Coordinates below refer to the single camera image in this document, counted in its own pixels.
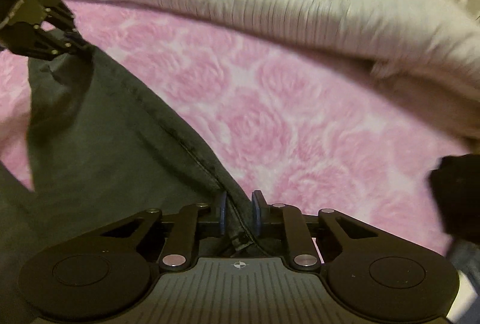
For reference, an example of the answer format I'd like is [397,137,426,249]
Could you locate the white fluffy blanket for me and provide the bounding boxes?
[45,0,480,141]

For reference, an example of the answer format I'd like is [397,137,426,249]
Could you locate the dark grey trousers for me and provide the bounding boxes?
[1,47,281,323]

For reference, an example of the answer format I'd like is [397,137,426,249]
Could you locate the blue jeans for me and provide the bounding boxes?
[447,239,480,288]

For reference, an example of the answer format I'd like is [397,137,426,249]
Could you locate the pink rose bed sheet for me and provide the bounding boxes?
[1,0,465,253]

